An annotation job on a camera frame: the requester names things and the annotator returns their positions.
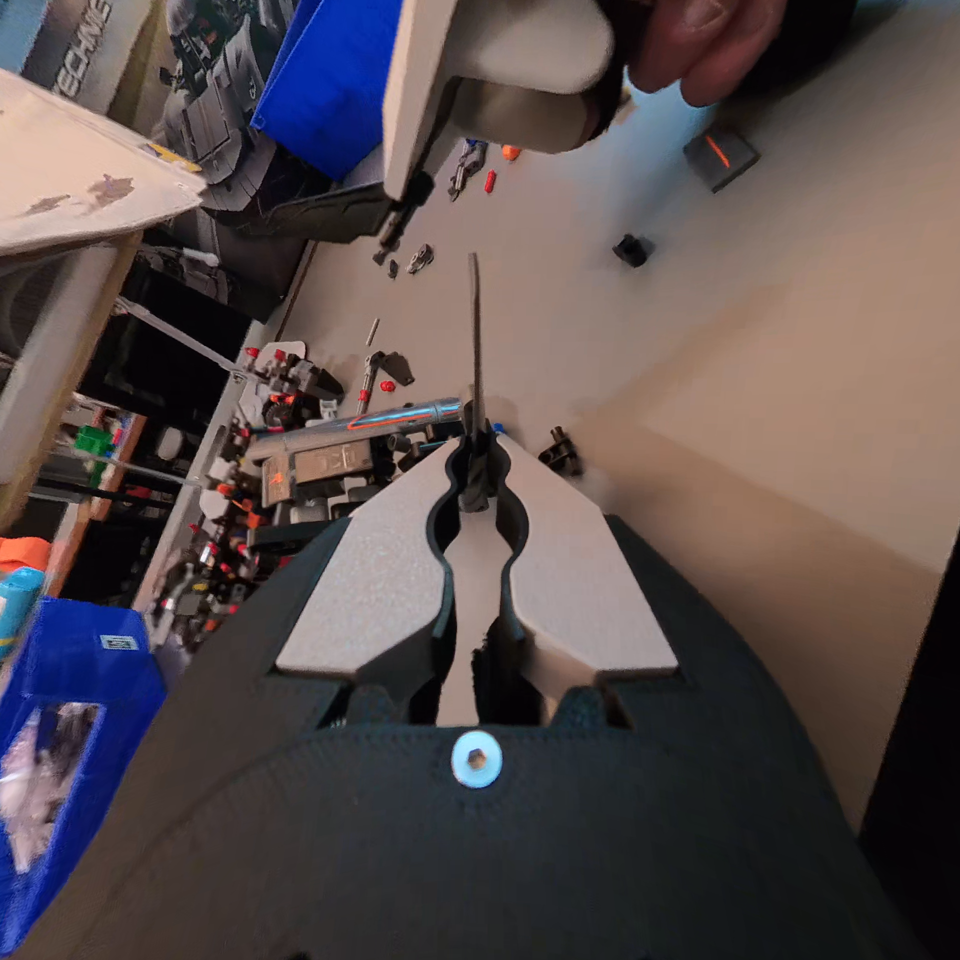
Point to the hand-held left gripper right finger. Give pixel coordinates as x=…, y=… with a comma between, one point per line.
x=600, y=600

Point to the printed lego set box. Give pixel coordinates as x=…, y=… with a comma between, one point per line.
x=210, y=97

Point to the grey tile with orange stripe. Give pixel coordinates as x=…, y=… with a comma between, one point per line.
x=720, y=157

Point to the black lego axle pin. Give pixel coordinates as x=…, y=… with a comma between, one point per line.
x=391, y=229

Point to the person's right hand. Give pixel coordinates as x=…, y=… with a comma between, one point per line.
x=712, y=45

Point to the clear plastic bags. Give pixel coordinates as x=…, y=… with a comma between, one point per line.
x=45, y=780

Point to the black lego wing panel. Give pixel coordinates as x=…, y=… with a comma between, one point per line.
x=476, y=390

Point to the black T-shaped pin connector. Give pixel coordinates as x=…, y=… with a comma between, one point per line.
x=561, y=450

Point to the beige support beam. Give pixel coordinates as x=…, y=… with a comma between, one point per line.
x=52, y=360

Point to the white paper stack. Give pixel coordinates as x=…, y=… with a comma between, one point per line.
x=75, y=150

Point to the large lego car model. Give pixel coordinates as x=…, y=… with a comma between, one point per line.
x=300, y=379

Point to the white stand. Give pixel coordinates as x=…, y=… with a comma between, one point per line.
x=180, y=337

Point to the blue plastic bin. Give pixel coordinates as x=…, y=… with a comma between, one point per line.
x=330, y=75

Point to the grey orange-striped lego panel assembly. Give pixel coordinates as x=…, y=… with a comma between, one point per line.
x=330, y=457

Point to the grey axle black panel assembly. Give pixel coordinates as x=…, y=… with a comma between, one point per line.
x=394, y=367

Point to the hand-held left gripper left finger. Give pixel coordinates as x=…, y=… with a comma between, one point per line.
x=360, y=600

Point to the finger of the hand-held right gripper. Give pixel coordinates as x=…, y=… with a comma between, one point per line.
x=420, y=90

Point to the blue bin with square tag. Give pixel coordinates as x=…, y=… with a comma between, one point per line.
x=82, y=675

